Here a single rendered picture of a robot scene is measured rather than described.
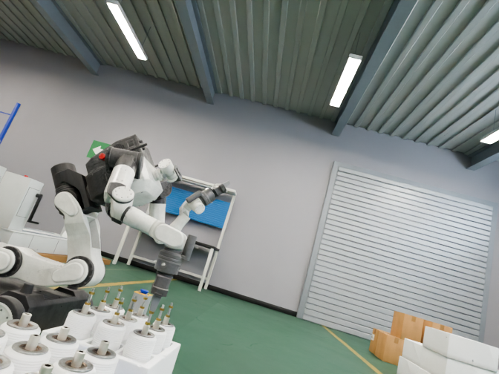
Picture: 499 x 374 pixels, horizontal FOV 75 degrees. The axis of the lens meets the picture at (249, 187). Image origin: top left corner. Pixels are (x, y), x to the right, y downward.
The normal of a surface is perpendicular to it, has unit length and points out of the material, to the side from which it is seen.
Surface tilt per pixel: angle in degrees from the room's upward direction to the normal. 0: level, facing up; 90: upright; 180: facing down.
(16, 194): 90
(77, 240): 90
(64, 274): 90
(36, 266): 90
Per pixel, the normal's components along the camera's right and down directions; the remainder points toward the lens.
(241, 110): -0.04, -0.25
